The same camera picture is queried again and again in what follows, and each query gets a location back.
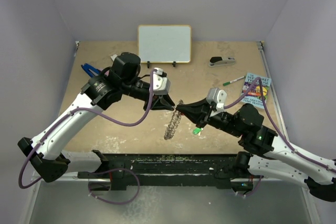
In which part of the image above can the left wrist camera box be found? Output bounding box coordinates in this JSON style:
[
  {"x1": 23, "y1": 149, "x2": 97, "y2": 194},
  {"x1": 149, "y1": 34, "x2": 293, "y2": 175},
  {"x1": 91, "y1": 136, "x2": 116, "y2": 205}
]
[{"x1": 153, "y1": 68, "x2": 171, "y2": 95}]

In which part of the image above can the large metal key ring disc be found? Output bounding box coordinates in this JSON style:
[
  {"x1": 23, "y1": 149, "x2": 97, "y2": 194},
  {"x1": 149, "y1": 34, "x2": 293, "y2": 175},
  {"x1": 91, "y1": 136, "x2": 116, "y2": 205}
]
[{"x1": 164, "y1": 109, "x2": 182, "y2": 140}]

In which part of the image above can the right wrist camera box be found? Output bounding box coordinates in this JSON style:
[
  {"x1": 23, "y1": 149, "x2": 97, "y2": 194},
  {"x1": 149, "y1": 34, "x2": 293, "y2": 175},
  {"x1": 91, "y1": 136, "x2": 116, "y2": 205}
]
[{"x1": 206, "y1": 88, "x2": 227, "y2": 112}]

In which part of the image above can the aluminium frame rail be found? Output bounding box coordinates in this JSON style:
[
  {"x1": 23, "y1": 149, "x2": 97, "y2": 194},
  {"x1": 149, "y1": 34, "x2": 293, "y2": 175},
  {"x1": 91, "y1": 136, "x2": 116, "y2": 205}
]
[{"x1": 30, "y1": 172, "x2": 78, "y2": 182}]

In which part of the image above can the small whiteboard on stand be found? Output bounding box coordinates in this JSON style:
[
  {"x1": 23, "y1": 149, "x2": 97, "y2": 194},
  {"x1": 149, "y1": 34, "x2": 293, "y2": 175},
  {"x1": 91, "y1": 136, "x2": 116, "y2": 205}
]
[{"x1": 138, "y1": 25, "x2": 192, "y2": 66}]

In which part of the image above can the white staple remover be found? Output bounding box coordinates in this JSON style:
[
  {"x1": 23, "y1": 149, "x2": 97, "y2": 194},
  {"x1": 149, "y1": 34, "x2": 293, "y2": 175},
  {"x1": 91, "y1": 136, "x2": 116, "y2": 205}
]
[{"x1": 110, "y1": 55, "x2": 117, "y2": 61}]

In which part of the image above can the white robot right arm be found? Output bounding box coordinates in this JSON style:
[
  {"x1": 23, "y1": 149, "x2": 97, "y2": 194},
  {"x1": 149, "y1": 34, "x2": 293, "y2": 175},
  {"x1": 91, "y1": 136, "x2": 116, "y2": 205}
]
[{"x1": 176, "y1": 99, "x2": 335, "y2": 202}]

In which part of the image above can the blue stapler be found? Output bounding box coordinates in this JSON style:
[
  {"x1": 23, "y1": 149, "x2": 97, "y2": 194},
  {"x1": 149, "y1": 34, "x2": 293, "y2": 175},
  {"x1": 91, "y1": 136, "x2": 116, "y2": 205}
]
[{"x1": 81, "y1": 63, "x2": 100, "y2": 78}]

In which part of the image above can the green capped marker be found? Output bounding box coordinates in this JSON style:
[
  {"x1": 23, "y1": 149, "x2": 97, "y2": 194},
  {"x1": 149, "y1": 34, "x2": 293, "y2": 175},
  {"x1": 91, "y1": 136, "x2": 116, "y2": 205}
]
[{"x1": 223, "y1": 76, "x2": 246, "y2": 86}]

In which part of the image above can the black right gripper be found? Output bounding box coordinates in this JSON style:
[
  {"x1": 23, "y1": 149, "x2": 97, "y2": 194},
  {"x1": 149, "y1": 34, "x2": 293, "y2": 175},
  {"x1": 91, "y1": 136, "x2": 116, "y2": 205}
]
[{"x1": 176, "y1": 97, "x2": 244, "y2": 137}]

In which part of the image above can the blue treehouse book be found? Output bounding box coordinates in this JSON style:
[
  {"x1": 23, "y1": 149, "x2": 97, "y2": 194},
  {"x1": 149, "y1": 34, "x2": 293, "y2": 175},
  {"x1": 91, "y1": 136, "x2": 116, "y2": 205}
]
[{"x1": 241, "y1": 73, "x2": 271, "y2": 109}]

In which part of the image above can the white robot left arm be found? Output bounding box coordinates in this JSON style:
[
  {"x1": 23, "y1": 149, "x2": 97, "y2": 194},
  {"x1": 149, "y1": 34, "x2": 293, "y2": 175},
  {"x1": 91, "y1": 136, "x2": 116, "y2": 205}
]
[{"x1": 18, "y1": 52, "x2": 175, "y2": 183}]

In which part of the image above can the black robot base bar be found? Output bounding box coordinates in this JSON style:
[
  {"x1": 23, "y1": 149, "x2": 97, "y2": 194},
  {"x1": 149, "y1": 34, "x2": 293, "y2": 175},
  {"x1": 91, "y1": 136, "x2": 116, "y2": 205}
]
[{"x1": 78, "y1": 152, "x2": 254, "y2": 193}]

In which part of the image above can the black grey stapler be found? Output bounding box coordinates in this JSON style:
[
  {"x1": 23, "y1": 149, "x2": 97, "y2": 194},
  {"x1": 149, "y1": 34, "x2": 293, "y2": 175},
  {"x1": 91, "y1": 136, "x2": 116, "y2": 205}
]
[{"x1": 208, "y1": 56, "x2": 236, "y2": 67}]

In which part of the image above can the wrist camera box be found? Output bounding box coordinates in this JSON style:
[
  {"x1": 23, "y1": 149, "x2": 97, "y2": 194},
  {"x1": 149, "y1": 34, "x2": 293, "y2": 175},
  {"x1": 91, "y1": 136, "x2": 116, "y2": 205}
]
[
  {"x1": 206, "y1": 88, "x2": 227, "y2": 112},
  {"x1": 153, "y1": 68, "x2": 171, "y2": 95}
]

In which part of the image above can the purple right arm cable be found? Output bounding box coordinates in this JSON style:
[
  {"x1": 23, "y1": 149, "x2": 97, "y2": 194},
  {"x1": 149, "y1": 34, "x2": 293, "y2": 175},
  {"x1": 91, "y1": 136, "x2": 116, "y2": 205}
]
[{"x1": 223, "y1": 77, "x2": 336, "y2": 198}]

